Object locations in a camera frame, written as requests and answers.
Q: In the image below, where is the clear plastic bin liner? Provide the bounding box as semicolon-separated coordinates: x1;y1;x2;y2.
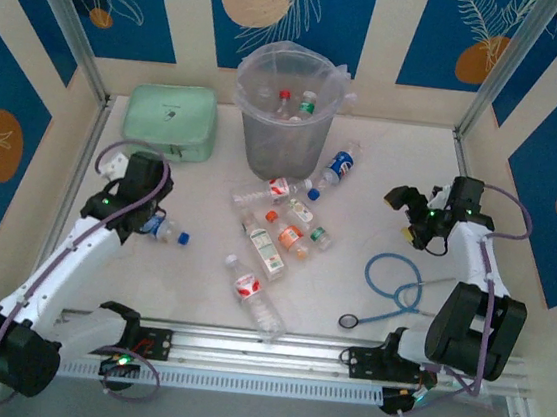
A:
230;35;363;128

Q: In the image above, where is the large red white label bottle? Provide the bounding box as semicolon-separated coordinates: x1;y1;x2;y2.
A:
216;253;297;345

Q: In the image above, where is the blue label cola bottle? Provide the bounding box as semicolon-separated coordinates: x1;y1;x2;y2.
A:
308;134;366;206

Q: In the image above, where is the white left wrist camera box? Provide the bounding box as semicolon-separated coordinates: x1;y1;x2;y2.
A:
96;147;130;180

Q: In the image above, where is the blue tube stethoscope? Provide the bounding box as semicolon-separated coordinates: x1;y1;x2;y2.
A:
337;248;460;343

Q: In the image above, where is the mint green zipper pouch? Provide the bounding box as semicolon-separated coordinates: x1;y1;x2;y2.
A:
117;78;222;168

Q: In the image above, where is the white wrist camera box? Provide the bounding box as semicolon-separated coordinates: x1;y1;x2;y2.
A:
96;147;130;180
426;183;456;212

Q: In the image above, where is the blue label blue cap bottle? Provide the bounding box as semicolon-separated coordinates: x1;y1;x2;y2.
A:
136;210;194;249

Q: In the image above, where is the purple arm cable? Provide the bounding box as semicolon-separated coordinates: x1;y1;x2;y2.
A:
405;178;538;417
0;125;190;417

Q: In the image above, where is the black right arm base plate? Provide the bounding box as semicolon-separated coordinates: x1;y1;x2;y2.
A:
339;344;394;383

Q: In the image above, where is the white slotted cable duct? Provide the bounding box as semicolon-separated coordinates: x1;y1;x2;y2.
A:
55;349;385;415

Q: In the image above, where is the translucent grey plastic bin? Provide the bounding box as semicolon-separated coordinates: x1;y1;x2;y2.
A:
223;35;354;189

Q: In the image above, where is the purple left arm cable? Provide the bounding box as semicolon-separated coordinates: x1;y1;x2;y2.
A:
0;125;190;417

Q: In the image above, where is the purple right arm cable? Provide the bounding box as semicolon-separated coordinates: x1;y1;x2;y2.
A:
405;178;538;417

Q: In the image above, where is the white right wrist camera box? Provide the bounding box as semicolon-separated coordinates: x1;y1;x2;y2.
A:
426;183;456;212

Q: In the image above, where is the small red white label bottle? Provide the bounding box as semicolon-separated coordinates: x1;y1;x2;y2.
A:
229;170;314;218

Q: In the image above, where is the aluminium mounting rail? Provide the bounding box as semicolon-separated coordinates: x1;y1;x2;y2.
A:
54;304;537;413

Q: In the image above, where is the aluminium frame post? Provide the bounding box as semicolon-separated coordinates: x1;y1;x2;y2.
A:
7;0;125;105
455;0;557;150

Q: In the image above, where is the orange label orange cap bottle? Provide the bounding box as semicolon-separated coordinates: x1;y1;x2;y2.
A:
260;209;317;263

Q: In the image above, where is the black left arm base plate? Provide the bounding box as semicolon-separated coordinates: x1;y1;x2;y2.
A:
133;325;175;363

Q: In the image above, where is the square bottle green white label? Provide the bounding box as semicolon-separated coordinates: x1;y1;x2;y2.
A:
234;213;294;285

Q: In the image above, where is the clear bottle white green label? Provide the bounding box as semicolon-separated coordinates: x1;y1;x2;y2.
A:
281;195;337;251

